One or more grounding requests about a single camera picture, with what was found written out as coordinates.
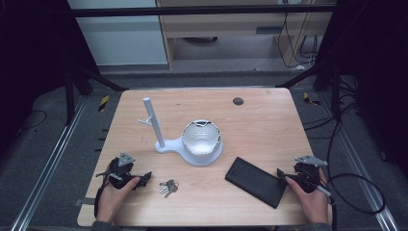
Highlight black curtain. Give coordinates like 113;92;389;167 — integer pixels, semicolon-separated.
313;0;408;179
0;0;101;157

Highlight person's right hand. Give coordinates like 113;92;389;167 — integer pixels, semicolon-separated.
285;175;330;225

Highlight black leather wallet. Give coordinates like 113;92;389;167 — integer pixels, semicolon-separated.
224;156;288;210

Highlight white cabinet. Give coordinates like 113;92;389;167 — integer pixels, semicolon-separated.
66;0;169;67

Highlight bundle of black cables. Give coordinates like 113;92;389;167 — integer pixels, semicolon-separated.
276;12;319;69

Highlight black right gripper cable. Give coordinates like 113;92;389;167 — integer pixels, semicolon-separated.
324;118;387;231

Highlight thin black floor cable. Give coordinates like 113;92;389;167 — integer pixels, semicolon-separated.
18;109;48;131

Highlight black horizontal frame bar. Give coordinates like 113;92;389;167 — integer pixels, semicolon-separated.
66;4;339;18

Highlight black metal stand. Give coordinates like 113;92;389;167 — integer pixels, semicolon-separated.
274;60;343;121
63;63;130;127

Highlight aluminium floor rail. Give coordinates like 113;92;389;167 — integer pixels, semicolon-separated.
319;91;400;231
9;95;89;231

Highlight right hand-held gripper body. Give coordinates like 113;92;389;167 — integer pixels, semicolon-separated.
290;155;332;197

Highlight person's left hand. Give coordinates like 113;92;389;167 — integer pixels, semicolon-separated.
95;176;142;224

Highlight grey drawer handle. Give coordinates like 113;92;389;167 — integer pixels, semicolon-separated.
255;26;284;35

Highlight white bowl with silver rim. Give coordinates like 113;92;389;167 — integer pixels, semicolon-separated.
181;119;223;157

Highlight bunch of silver keys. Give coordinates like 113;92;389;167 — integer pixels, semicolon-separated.
158;179;180;199

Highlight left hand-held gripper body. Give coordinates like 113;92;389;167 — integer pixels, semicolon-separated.
95;152;143;191

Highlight white stand with post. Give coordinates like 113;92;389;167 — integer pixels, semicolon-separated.
137;96;224;167

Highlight light wooden desk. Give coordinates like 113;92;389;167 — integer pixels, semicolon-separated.
155;0;339;70

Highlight yellow black striped tape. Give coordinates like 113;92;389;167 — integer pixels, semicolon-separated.
302;91;322;107
97;94;111;113

